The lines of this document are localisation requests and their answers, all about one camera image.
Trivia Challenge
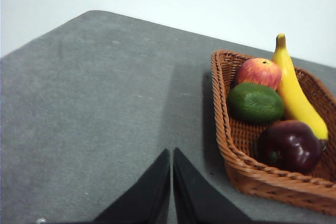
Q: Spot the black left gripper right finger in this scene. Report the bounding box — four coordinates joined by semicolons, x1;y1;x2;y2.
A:
172;147;253;224

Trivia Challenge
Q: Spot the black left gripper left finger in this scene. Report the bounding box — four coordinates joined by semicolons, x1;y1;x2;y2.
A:
93;148;171;224

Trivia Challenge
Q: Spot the dark purple plum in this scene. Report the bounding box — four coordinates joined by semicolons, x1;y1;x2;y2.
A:
258;119;325;175

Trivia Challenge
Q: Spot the brown wicker basket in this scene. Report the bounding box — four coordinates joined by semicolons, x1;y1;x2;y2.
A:
211;49;336;217

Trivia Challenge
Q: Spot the green avocado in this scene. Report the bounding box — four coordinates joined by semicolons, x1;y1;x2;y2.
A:
227;82;286;124

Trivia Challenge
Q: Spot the yellow banana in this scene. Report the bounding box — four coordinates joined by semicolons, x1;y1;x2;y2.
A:
271;33;329;141

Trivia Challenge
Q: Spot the red yellow apple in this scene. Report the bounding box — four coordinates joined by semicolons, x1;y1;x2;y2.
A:
235;58;282;91

